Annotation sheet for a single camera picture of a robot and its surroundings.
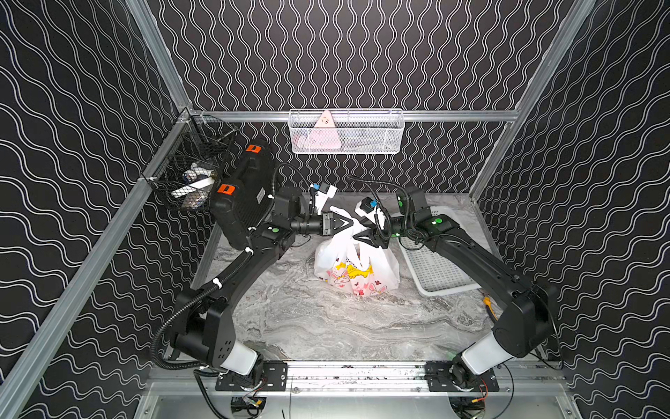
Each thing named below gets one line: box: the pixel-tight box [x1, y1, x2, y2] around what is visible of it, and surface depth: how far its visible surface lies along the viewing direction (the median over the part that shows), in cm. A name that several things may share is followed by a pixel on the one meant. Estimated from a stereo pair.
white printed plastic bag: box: [314, 206, 401, 298], surface depth 80 cm
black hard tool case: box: [212, 139, 276, 251], surface depth 87 cm
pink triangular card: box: [308, 109, 342, 150], surface depth 92 cm
